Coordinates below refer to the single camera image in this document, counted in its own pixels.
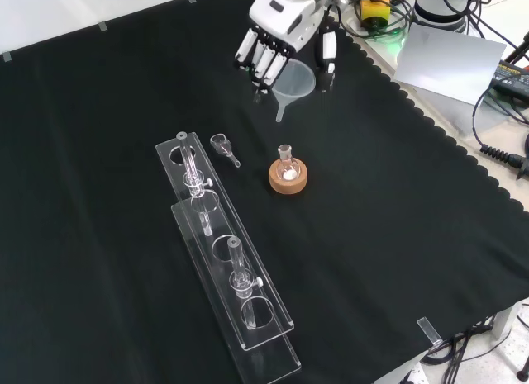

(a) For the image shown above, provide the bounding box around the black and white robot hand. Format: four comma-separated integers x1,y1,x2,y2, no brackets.
234,0,343,105

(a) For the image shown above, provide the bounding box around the clear plastic funnel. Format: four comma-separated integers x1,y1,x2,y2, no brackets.
270,59,317,124

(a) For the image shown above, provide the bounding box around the clear glass weighing funnel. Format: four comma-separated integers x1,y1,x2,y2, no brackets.
209,133,242,169

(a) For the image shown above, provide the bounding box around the clear acrylic funnel stand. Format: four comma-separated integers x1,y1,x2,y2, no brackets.
155,130,302,382

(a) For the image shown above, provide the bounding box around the yellow stop button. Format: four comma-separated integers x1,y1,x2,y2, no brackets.
359,0,391,30

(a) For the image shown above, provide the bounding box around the round-bottom glass flask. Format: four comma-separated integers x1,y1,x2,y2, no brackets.
277,144,302,183

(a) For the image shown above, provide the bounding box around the pale grey board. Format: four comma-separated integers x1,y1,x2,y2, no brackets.
392,21,508,107

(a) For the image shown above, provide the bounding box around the black cloth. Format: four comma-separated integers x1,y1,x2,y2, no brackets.
0,0,529,384

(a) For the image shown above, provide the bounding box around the black power adapter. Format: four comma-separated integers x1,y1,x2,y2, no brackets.
488,59,529,100

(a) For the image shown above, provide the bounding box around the cork ring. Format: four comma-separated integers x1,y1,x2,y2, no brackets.
269,158,309,194

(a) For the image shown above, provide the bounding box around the black ribbed cable connector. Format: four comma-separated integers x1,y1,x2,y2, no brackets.
479,144,529,173

